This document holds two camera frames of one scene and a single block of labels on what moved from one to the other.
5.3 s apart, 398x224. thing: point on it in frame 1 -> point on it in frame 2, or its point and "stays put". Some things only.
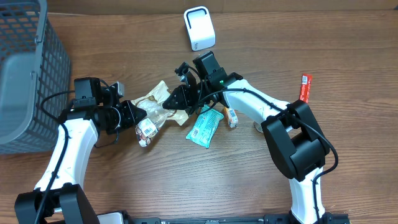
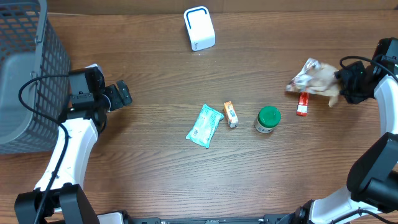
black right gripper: (187, 99) -> (351, 96)
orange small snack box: (232, 117) stays put
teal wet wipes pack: (205, 128) stays put
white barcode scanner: (200, 28) stays put
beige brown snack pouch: (157, 114) -> (317, 78)
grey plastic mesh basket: (33, 63) stays put
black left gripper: (130, 117) -> (117, 101)
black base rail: (283, 218) stays put
